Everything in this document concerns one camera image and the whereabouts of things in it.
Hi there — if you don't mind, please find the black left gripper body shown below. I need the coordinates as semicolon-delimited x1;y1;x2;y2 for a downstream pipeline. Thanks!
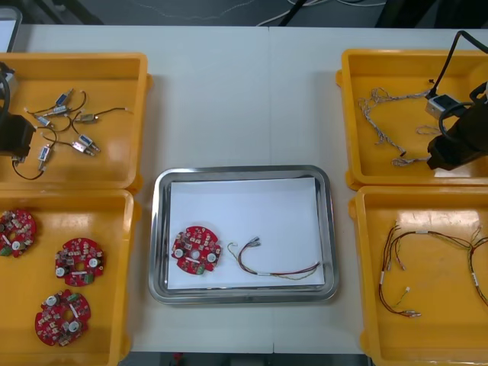
0;114;37;158

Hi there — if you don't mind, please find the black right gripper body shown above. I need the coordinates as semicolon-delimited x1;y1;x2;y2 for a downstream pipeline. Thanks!
425;107;488;172

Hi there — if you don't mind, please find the round red circuit board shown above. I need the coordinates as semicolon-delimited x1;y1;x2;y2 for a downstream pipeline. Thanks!
172;225;223;276
34;288;92;348
0;208;39;259
55;238;106;287

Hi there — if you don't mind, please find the red green-yellow wire harness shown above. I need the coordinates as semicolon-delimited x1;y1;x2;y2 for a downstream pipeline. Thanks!
378;220;476;318
467;224;488;308
227;235;323;282

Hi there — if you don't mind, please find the yellow-orange plastic bin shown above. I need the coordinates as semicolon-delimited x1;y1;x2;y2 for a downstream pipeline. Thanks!
0;188;143;366
0;52;153;192
335;48;488;188
348;184;488;366

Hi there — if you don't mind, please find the pile of metal solenoids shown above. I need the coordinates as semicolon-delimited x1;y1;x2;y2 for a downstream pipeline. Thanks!
23;88;135;158

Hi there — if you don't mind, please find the grey framed white panel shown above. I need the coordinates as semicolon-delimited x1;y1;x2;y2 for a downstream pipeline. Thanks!
0;7;23;54

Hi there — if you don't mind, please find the black bulky object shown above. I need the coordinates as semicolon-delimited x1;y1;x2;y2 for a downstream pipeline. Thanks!
375;0;435;28

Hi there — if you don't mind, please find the steel tray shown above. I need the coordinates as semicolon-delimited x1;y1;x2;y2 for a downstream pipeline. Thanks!
147;164;340;305

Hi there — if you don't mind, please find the black stand leg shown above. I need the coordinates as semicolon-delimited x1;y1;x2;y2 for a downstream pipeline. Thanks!
277;0;310;27

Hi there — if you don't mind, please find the white paper sheet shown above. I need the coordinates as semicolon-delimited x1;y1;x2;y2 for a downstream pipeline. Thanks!
165;177;326;291

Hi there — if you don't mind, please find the white floor cable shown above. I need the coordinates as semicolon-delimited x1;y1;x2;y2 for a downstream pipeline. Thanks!
255;0;319;27

